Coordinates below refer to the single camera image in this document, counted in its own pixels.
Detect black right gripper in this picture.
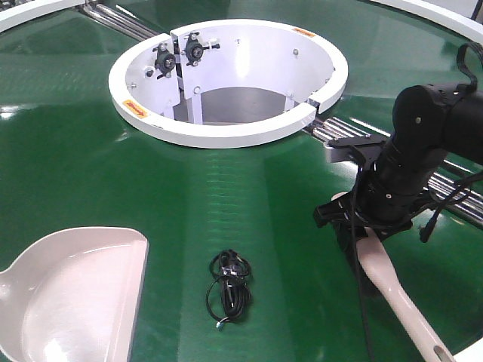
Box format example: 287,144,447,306
313,181,434,240

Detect pink hand broom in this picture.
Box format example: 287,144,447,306
330,192,457,362

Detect pink plastic dustpan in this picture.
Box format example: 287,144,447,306
1,226,149,361

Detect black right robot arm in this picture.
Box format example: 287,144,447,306
314,84,482,239

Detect steel conveyor rollers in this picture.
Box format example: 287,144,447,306
77,1,158,41

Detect dark green bearing block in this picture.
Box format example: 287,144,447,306
180,32,220,66
152,43,177,79

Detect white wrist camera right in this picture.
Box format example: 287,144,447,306
324,135,386,164

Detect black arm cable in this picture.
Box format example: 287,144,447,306
456,42,483,91

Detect white inner conveyor ring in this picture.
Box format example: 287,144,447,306
108,18,349,149

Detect white outer conveyor rail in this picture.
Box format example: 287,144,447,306
374,0,482,44

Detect white outer rail segment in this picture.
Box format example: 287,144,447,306
1,0,86,32

